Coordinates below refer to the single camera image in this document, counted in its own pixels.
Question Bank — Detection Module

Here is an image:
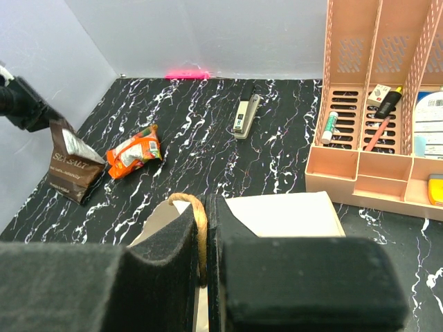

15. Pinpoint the orange snack packet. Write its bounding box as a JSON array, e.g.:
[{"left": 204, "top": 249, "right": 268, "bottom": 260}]
[{"left": 106, "top": 124, "right": 163, "bottom": 179}]

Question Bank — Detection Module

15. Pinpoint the small white eraser box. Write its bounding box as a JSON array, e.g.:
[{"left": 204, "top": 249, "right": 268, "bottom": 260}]
[{"left": 367, "top": 84, "right": 391, "bottom": 107}]

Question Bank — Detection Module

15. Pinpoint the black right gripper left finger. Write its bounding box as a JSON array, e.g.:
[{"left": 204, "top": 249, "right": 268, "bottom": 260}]
[{"left": 1, "top": 210, "right": 198, "bottom": 331}]

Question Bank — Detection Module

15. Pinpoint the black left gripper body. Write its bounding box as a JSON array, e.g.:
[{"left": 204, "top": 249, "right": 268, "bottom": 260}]
[{"left": 1, "top": 76, "right": 64, "bottom": 132}]

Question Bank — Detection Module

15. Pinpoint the peach plastic desk organizer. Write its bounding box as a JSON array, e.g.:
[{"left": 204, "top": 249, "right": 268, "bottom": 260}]
[{"left": 305, "top": 0, "right": 442, "bottom": 221}]

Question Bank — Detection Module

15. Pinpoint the beige paper bag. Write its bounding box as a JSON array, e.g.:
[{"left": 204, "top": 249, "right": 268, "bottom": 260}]
[{"left": 128, "top": 192, "right": 346, "bottom": 331}]

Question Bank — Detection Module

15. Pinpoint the pink pencil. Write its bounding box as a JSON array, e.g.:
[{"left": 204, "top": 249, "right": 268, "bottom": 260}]
[{"left": 364, "top": 117, "right": 390, "bottom": 151}]

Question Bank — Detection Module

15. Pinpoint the pink tape strip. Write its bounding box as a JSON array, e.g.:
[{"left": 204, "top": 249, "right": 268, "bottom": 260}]
[{"left": 165, "top": 71, "right": 210, "bottom": 80}]

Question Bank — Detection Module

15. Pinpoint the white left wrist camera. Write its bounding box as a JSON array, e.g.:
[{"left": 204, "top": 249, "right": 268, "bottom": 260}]
[{"left": 0, "top": 62, "right": 14, "bottom": 86}]

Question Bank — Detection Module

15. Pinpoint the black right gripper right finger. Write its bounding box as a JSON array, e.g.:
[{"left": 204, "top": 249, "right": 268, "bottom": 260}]
[{"left": 205, "top": 194, "right": 409, "bottom": 331}]

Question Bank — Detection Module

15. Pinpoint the yellow object in organizer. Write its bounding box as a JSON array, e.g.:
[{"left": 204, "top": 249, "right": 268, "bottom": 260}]
[{"left": 428, "top": 174, "right": 443, "bottom": 206}]

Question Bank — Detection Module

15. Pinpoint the white green glue stick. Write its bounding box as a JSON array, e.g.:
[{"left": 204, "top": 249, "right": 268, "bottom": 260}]
[{"left": 320, "top": 111, "right": 338, "bottom": 145}]

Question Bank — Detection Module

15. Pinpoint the grey black stapler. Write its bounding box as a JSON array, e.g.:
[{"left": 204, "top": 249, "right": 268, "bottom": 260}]
[{"left": 233, "top": 82, "right": 261, "bottom": 140}]

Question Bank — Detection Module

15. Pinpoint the black yellow highlighter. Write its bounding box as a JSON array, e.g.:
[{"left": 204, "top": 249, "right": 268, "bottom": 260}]
[{"left": 374, "top": 86, "right": 403, "bottom": 119}]

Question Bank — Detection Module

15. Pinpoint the brown sea salt packet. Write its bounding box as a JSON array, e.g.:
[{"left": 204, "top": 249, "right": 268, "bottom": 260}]
[{"left": 47, "top": 119, "right": 105, "bottom": 204}]

